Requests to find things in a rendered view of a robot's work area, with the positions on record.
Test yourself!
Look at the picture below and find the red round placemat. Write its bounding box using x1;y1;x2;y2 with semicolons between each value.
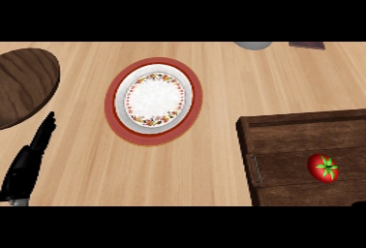
103;56;205;147

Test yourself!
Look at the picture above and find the dark brown flat object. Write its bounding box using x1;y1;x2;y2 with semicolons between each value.
288;41;328;51

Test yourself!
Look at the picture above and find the dark wooden tray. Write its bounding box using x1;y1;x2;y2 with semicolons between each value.
235;108;366;207

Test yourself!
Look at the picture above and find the red tomato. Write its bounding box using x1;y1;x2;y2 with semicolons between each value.
306;153;341;184

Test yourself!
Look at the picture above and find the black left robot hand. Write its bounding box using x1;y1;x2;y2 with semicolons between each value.
0;110;59;202

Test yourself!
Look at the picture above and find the grey round object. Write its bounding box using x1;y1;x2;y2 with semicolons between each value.
232;41;275;51

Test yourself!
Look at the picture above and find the white floral plate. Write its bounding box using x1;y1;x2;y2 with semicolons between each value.
114;63;195;135

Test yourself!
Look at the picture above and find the dark wooden round board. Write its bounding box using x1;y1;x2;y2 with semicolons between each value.
0;47;62;131

